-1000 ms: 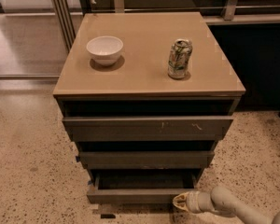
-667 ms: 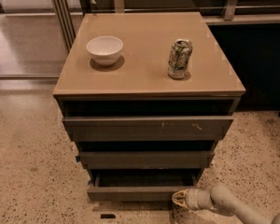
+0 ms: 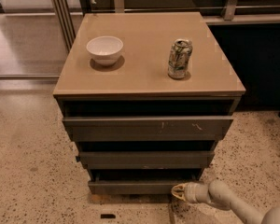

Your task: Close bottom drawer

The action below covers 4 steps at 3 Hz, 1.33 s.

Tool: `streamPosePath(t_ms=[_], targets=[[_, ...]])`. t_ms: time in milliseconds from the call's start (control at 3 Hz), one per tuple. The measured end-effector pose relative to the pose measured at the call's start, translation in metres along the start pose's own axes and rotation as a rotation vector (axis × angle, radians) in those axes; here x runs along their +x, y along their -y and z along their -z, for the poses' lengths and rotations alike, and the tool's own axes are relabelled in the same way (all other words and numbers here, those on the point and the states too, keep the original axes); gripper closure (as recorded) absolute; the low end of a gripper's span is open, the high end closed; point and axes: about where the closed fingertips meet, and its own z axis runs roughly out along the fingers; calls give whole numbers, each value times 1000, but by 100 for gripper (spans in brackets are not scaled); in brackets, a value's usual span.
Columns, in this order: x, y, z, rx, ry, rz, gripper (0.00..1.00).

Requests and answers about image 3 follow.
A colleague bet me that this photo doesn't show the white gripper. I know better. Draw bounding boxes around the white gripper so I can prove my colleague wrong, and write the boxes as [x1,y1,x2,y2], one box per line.
[171,182,209,203]

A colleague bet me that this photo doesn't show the grey bottom drawer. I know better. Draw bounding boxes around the grey bottom drawer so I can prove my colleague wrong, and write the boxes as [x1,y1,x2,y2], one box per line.
[88,169,203,195]

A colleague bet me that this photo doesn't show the grey drawer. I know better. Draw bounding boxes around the grey drawer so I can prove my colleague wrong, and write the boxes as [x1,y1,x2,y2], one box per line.
[88,169,203,195]
[76,141,215,170]
[63,100,232,142]

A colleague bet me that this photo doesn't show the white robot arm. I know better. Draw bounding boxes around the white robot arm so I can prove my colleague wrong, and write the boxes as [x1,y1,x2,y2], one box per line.
[171,179,280,224]

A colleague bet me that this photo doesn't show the grey middle drawer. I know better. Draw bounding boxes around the grey middle drawer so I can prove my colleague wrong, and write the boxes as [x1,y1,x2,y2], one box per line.
[76,141,215,170]

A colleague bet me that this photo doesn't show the tan top drawer cabinet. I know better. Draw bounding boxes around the tan top drawer cabinet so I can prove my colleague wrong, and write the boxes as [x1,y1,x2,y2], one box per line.
[52,11,246,185]

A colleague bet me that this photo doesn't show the grey top drawer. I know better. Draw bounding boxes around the grey top drawer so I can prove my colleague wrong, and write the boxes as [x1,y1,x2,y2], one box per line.
[63,100,232,142]

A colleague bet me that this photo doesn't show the crushed green white can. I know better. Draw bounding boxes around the crushed green white can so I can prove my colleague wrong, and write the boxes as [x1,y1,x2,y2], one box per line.
[168,38,193,79]

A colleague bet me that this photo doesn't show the white ceramic bowl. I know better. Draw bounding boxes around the white ceramic bowl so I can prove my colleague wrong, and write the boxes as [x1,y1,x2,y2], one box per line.
[86,36,123,66]

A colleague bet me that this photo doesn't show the wooden metal counter frame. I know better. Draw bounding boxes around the wooden metal counter frame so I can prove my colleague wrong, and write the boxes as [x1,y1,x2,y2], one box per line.
[77,0,280,26]

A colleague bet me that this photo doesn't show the metal sliding door frame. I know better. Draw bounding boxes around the metal sliding door frame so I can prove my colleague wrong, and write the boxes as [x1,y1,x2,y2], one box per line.
[0,0,76,80]

